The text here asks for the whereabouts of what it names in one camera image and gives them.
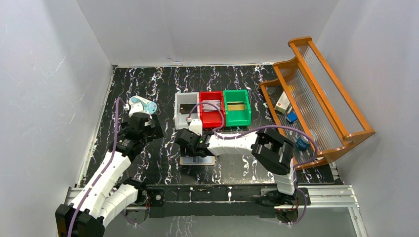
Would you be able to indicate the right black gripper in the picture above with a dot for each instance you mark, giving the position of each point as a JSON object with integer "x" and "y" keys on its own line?
{"x": 188, "y": 152}

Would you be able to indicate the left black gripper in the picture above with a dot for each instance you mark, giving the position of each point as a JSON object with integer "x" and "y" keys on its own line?
{"x": 152, "y": 126}

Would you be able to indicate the grey cards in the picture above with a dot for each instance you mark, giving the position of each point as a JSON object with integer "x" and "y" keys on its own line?
{"x": 211, "y": 105}

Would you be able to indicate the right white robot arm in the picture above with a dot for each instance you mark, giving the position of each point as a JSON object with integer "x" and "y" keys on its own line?
{"x": 272, "y": 150}

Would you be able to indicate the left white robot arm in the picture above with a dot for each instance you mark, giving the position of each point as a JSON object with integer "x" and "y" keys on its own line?
{"x": 103, "y": 198}

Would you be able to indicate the black card in white bin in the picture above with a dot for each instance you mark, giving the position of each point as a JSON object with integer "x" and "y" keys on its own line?
{"x": 185, "y": 109}

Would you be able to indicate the gold card in green bin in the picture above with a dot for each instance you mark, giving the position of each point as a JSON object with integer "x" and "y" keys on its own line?
{"x": 236, "y": 106}

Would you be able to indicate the white plastic bin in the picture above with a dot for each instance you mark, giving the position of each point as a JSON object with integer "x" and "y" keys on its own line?
{"x": 180, "y": 120}

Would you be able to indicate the oval white blue package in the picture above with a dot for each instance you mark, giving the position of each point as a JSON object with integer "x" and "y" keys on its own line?
{"x": 150, "y": 107}

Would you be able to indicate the red plastic bin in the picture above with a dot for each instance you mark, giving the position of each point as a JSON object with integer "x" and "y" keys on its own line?
{"x": 209, "y": 115}

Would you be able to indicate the green plastic bin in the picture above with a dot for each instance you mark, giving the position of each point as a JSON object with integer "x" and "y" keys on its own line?
{"x": 237, "y": 118}

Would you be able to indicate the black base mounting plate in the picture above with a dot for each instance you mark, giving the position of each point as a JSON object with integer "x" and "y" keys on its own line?
{"x": 261, "y": 200}

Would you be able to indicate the white red small box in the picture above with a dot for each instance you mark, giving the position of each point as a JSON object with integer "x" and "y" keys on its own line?
{"x": 282, "y": 103}

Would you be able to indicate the blue small object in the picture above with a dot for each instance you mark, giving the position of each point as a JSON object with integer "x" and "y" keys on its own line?
{"x": 292, "y": 117}

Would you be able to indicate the blue tape roll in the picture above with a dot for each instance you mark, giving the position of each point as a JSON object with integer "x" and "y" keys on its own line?
{"x": 303, "y": 143}

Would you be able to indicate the orange wooden shelf rack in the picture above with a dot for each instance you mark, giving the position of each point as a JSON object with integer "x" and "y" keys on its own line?
{"x": 324, "y": 108}

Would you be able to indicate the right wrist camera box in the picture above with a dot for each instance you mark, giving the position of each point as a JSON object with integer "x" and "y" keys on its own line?
{"x": 195, "y": 125}

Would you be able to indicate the aluminium frame rail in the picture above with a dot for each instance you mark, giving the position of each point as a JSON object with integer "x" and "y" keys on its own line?
{"x": 332, "y": 196}

